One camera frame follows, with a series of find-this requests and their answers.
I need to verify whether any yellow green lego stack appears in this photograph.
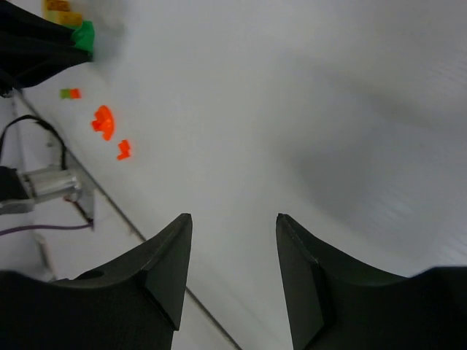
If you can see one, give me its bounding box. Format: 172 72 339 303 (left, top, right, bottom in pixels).
41 1 96 61

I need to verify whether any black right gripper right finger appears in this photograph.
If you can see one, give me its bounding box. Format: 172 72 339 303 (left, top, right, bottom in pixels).
276 214 466 349

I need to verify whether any orange round lego piece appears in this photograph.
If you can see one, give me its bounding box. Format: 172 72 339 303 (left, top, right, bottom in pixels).
91 105 115 141

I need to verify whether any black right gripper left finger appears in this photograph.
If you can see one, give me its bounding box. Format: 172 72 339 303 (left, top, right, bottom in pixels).
1 214 193 349

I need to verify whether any orange zigzag lego piece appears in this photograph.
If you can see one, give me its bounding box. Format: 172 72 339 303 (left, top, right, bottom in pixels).
117 139 131 160

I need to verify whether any small lime green lego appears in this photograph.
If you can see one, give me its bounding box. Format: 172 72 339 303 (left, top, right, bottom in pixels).
60 88 72 99

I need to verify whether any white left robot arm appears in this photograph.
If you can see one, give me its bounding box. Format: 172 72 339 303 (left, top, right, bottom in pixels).
1 1 95 214

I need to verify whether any small orange lego piece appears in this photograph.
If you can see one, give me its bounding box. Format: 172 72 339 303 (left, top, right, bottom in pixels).
69 88 82 99

